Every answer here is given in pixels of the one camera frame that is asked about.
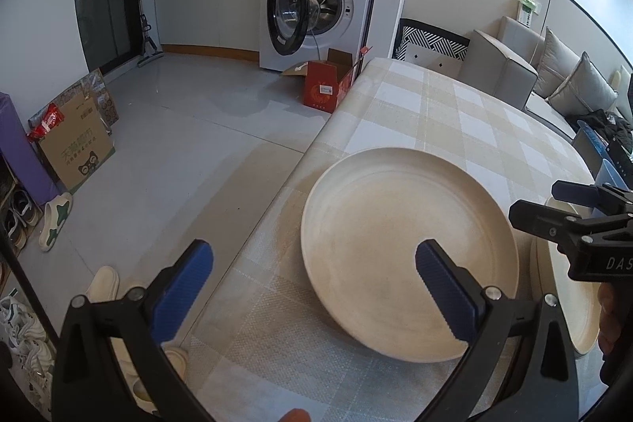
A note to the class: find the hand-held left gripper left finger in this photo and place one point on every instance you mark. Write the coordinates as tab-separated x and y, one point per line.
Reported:
184	288

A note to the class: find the green white slipper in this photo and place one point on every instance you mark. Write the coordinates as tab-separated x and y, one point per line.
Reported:
55	222

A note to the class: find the open red box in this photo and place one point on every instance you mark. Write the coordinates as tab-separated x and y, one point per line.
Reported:
326	86

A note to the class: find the cream plate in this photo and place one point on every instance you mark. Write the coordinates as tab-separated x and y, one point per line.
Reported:
564	293
395	229

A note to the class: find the dark sneakers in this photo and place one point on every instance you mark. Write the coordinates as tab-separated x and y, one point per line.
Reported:
20	217

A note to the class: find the white washing machine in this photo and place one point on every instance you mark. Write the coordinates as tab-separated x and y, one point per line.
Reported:
356	21

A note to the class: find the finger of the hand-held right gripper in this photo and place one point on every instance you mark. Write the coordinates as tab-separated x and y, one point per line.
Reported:
588	197
544	222

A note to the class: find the printed cardboard box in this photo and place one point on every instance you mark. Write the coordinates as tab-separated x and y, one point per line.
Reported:
79	150

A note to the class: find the person's left hand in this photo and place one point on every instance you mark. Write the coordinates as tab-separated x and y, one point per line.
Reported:
296	416

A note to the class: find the red snack bag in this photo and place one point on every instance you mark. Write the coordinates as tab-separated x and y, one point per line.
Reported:
45	123

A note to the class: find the black clothes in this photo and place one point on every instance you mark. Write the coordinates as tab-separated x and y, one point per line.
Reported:
613	125

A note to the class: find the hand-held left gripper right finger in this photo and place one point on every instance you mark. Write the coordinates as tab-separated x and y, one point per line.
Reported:
445	288

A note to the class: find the white sneakers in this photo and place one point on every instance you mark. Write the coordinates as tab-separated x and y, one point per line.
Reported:
24	353

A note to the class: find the brown patterned box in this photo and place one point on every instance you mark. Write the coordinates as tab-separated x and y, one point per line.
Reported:
96	88

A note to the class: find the grey sofa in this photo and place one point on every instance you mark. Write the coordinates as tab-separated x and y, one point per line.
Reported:
499	66

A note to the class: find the beige checked tablecloth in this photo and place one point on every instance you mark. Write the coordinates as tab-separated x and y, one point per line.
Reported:
420	105

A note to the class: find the grey floor vacuum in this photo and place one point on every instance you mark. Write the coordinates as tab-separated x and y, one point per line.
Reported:
148	51

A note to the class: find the person's right hand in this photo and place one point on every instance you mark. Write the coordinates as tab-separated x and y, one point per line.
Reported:
607	318

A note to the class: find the grey cushion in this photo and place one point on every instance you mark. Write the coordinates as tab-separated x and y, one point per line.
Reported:
556	66
586	91

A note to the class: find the black white patterned chair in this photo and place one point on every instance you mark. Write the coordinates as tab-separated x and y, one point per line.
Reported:
435	44

